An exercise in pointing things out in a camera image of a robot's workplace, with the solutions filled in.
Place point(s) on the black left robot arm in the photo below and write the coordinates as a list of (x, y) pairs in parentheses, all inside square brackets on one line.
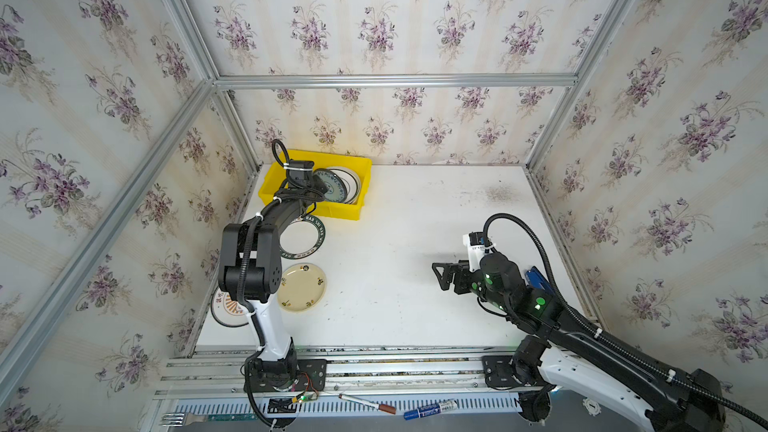
[(250, 271)]

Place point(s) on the silver fork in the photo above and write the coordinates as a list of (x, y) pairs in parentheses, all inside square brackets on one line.
[(183, 419)]

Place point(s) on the dark blue floral plate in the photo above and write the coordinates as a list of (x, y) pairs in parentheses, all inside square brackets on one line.
[(336, 190)]

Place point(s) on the aluminium rail base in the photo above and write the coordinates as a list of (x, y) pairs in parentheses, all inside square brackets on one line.
[(404, 377)]

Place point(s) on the yellow plastic bin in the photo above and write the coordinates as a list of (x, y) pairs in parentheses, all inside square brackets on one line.
[(361, 166)]

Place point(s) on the red capped marker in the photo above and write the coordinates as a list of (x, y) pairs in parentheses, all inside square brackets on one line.
[(381, 407)]

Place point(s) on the white plate black flower outline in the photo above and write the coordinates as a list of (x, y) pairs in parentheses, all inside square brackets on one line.
[(352, 182)]

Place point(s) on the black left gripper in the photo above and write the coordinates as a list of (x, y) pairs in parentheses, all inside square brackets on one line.
[(302, 176)]

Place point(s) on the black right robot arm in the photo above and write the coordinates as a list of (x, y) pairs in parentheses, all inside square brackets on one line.
[(562, 348)]

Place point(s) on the green rim lettered plate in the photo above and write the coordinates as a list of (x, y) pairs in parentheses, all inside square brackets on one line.
[(302, 238)]

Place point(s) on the blue flat tool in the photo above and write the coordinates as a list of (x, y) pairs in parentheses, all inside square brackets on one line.
[(538, 280)]

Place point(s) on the blue marker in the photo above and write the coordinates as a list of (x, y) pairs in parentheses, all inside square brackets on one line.
[(431, 410)]

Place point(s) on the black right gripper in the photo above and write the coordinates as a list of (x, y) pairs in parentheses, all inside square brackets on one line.
[(459, 277)]

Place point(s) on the orange sunburst plate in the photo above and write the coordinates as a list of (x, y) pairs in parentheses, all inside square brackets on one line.
[(226, 312)]

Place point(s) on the pale yellow small plate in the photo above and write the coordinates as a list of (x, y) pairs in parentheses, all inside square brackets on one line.
[(302, 287)]

